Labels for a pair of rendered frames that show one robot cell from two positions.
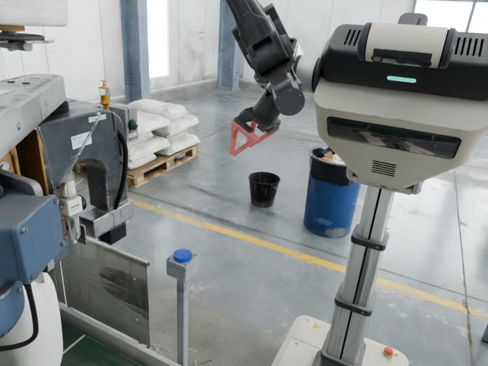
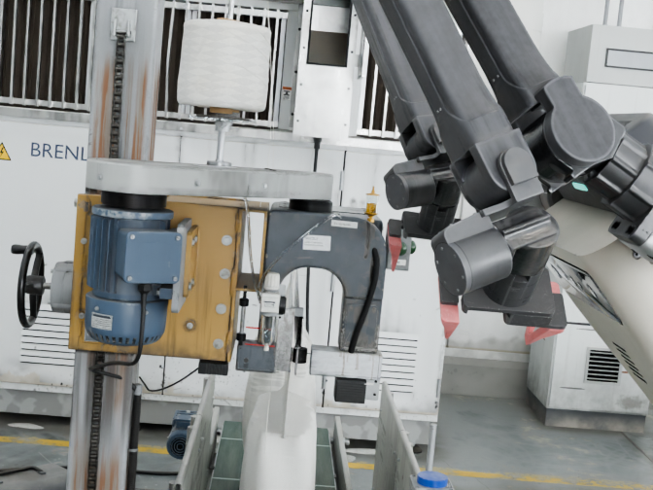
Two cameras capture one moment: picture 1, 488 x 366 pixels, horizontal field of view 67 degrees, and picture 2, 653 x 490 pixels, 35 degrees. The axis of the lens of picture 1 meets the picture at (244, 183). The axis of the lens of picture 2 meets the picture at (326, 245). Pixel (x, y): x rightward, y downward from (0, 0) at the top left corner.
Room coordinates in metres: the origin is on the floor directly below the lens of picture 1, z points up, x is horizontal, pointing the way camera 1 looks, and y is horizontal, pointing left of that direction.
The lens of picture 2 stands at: (-0.14, -1.48, 1.52)
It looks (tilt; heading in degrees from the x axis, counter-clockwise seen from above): 7 degrees down; 63
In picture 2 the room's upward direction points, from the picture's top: 5 degrees clockwise
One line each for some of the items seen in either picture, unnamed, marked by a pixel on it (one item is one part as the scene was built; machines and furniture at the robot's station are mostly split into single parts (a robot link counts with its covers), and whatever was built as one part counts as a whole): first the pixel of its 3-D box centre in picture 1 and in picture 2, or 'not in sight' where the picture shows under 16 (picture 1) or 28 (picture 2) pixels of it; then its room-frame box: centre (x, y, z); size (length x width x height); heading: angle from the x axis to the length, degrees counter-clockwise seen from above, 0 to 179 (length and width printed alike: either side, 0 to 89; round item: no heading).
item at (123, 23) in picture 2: not in sight; (122, 23); (0.45, 0.60, 1.68); 0.05 x 0.03 x 0.06; 155
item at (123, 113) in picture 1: (120, 122); (397, 246); (0.97, 0.34, 1.29); 0.08 x 0.05 x 0.09; 65
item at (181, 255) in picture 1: (182, 256); (431, 481); (1.01, 0.18, 0.84); 0.06 x 0.06 x 0.02
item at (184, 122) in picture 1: (170, 123); not in sight; (4.17, 0.90, 0.44); 0.68 x 0.44 x 0.15; 155
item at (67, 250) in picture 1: (49, 247); (256, 356); (0.72, 0.44, 1.04); 0.08 x 0.06 x 0.05; 155
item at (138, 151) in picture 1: (136, 146); not in sight; (3.61, 1.13, 0.32); 0.66 x 0.43 x 0.15; 157
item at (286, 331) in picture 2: not in sight; (284, 339); (0.78, 0.43, 1.08); 0.03 x 0.01 x 0.13; 155
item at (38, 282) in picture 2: not in sight; (29, 284); (0.32, 0.71, 1.13); 0.18 x 0.11 x 0.18; 65
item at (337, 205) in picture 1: (332, 192); not in sight; (2.80, -0.73, 0.32); 0.51 x 0.48 x 0.65; 155
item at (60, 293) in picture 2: not in sight; (66, 286); (0.39, 0.68, 1.14); 0.11 x 0.06 x 0.11; 65
